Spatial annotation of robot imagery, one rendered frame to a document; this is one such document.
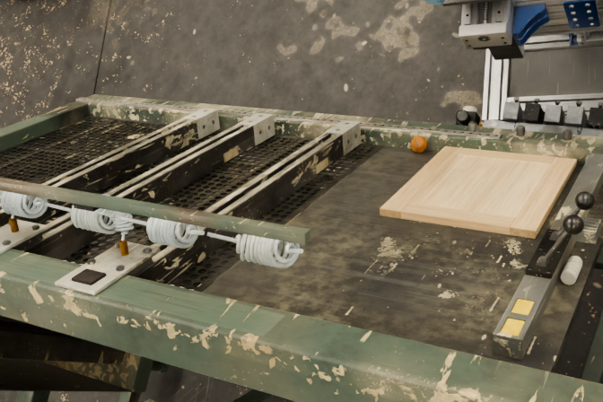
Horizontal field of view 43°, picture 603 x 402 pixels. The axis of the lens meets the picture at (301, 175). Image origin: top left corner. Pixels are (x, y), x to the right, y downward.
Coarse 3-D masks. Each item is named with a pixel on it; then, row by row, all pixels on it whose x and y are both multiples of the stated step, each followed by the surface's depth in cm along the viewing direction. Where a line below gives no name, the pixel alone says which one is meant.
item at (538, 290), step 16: (592, 160) 199; (592, 176) 189; (576, 192) 180; (592, 192) 180; (560, 224) 164; (560, 272) 151; (528, 288) 140; (544, 288) 140; (512, 304) 135; (544, 304) 139; (528, 320) 130; (496, 336) 127; (512, 336) 126; (528, 336) 129; (496, 352) 128; (512, 352) 127
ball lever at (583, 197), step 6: (582, 192) 150; (588, 192) 150; (576, 198) 150; (582, 198) 149; (588, 198) 149; (594, 198) 150; (576, 204) 151; (582, 204) 149; (588, 204) 149; (576, 210) 152; (552, 234) 156; (558, 234) 155
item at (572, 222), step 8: (568, 216) 141; (576, 216) 140; (568, 224) 140; (576, 224) 139; (568, 232) 141; (576, 232) 140; (560, 240) 143; (552, 248) 144; (544, 256) 147; (536, 264) 146; (544, 264) 145
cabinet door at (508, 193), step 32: (448, 160) 213; (480, 160) 212; (512, 160) 209; (544, 160) 207; (576, 160) 206; (416, 192) 192; (448, 192) 192; (480, 192) 190; (512, 192) 189; (544, 192) 187; (448, 224) 177; (480, 224) 173; (512, 224) 171
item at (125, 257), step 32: (352, 128) 230; (288, 160) 206; (320, 160) 214; (256, 192) 186; (288, 192) 200; (128, 224) 148; (128, 256) 149; (160, 256) 157; (192, 256) 165; (96, 288) 138
